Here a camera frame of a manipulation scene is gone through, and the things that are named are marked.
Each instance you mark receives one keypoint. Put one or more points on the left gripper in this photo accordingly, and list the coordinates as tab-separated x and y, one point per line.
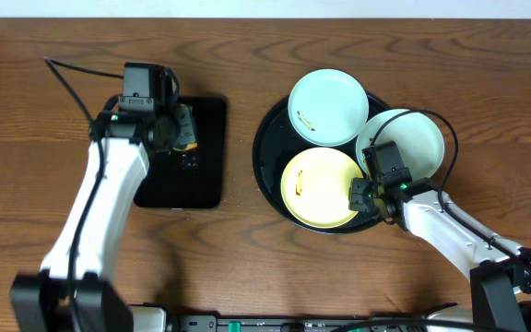
185	130

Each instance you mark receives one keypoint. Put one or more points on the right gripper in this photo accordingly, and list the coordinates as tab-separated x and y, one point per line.
357	195

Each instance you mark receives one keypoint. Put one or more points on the green yellow sponge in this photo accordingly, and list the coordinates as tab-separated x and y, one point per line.
187	138

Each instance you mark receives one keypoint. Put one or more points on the light blue plate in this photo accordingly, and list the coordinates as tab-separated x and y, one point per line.
328	107
418	138

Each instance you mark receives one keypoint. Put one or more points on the yellow plate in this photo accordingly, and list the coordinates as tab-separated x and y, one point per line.
315	186

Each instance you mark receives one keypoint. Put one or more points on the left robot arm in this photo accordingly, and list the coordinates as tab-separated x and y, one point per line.
73	290

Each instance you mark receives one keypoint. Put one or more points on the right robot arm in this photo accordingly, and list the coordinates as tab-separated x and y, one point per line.
498	269

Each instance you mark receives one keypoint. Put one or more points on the black rectangular tray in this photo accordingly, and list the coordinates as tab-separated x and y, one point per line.
193	178

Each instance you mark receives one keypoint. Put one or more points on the round black tray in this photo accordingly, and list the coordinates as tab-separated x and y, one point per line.
276	143

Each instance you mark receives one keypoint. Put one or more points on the light blue plate top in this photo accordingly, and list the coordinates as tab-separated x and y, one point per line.
328	107

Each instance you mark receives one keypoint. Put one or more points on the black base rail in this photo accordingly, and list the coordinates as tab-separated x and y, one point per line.
270	324

